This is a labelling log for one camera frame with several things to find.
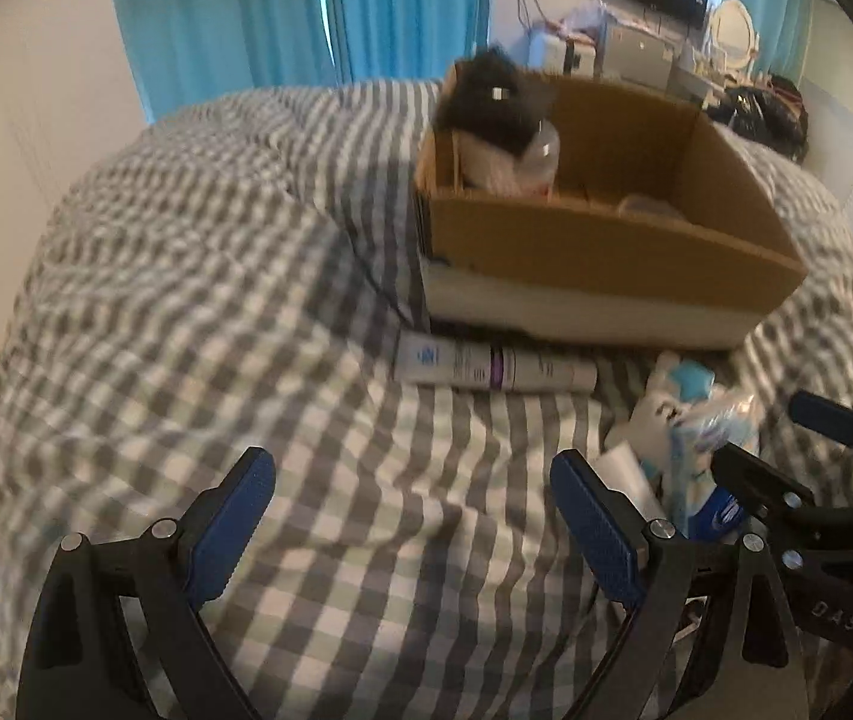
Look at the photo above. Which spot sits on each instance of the blue curtain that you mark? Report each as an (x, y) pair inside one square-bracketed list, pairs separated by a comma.
[(411, 7), (216, 15), (779, 0)]

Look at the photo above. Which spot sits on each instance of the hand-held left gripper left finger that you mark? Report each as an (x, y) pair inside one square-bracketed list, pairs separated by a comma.
[(235, 525)]

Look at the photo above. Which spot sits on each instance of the light blue soft item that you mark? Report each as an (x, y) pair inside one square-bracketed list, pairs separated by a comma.
[(689, 379)]

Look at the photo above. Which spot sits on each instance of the black furry item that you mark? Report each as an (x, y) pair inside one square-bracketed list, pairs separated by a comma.
[(486, 112)]

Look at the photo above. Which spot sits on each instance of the black bag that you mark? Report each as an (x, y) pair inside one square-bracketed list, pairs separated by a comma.
[(768, 116)]

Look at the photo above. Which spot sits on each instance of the white cloth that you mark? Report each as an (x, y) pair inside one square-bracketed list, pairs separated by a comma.
[(490, 169)]

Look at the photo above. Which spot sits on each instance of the translucent plastic bag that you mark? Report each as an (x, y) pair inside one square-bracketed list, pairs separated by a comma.
[(584, 19)]

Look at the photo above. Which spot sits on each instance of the white tube purple band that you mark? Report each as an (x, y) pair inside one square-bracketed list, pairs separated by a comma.
[(486, 367)]

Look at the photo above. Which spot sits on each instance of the clear plastic bag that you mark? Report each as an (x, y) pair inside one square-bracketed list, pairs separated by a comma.
[(734, 412)]

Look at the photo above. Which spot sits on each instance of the brown cardboard box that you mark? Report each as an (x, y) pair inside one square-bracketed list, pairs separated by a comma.
[(584, 255)]

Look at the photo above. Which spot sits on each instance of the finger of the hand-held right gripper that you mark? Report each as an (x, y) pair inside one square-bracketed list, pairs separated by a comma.
[(824, 412), (756, 480)]

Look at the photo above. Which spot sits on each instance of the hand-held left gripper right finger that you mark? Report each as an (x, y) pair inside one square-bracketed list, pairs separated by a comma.
[(599, 532)]

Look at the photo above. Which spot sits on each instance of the grey white checked blanket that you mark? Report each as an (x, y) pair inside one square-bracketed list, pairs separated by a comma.
[(246, 315)]

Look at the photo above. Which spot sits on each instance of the clear plastic bottle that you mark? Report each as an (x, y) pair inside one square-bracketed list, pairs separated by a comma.
[(542, 154)]

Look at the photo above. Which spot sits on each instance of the white appliance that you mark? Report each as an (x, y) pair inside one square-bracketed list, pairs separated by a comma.
[(554, 52)]

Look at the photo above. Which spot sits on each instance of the blue white packet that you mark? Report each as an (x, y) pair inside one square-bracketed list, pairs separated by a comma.
[(700, 480)]

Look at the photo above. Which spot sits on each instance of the white paper piece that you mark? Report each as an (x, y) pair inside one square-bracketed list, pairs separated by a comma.
[(625, 476)]

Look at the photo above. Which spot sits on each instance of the white oval mirror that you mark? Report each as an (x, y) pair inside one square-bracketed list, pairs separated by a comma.
[(734, 34)]

